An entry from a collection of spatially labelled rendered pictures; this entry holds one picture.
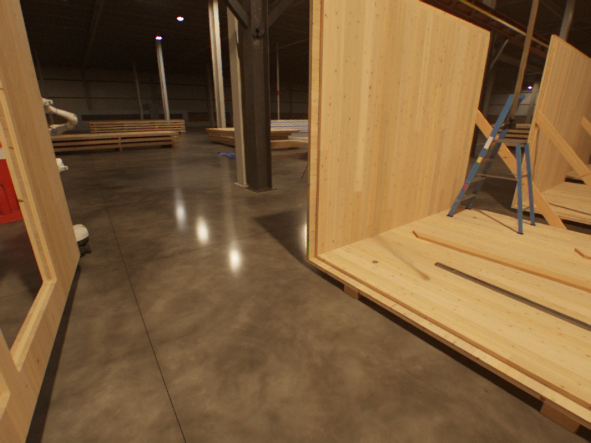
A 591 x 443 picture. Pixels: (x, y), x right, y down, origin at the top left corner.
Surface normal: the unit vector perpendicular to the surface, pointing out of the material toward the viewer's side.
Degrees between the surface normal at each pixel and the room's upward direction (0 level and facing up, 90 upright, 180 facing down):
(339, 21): 90
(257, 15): 90
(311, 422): 0
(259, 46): 90
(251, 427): 0
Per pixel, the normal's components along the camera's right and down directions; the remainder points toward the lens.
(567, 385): 0.00, -0.94
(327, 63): 0.60, 0.27
